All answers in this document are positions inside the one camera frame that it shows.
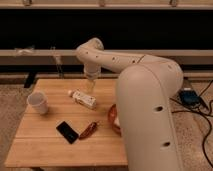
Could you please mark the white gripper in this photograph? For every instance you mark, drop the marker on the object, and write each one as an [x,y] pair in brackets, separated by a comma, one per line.
[91,80]

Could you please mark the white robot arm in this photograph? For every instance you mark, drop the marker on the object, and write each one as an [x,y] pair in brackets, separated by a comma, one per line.
[143,89]

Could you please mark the white plastic bottle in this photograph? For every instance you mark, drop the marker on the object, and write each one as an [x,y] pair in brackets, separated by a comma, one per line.
[83,98]

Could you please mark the orange bowl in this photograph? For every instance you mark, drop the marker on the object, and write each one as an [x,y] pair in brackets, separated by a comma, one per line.
[112,116]

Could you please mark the white paper cup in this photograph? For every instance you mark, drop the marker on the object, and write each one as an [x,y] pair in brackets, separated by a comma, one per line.
[38,101]

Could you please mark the black smartphone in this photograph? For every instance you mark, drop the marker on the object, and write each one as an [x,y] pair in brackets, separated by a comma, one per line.
[67,132]

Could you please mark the blue power box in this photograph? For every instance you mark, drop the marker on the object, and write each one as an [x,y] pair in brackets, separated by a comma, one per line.
[189,97]

